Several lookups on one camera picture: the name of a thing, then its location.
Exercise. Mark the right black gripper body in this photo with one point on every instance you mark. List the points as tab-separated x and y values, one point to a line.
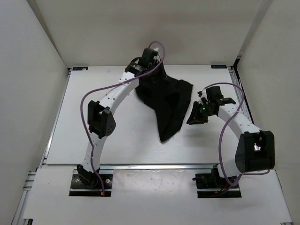
206	110

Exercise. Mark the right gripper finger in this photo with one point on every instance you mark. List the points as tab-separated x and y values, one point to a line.
193	121
193	114

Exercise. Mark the black pleated skirt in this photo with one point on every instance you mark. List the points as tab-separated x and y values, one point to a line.
168	97

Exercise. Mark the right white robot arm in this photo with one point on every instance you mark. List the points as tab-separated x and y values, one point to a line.
215	95

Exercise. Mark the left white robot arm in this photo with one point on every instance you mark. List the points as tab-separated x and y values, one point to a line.
100	122

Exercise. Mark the right blue corner label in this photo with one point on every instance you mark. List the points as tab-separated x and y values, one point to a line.
218	66

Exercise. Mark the blue corner label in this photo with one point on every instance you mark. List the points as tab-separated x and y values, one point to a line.
80	68
218	66

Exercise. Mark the left blue corner label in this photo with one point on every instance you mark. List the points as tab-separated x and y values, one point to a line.
80	68

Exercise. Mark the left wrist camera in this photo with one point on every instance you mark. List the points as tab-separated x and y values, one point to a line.
156	49

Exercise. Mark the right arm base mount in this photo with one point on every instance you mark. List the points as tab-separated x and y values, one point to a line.
211	185

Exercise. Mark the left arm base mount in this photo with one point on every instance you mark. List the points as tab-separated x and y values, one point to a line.
84	183

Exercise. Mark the front aluminium frame rail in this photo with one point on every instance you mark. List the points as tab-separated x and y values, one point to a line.
155	166

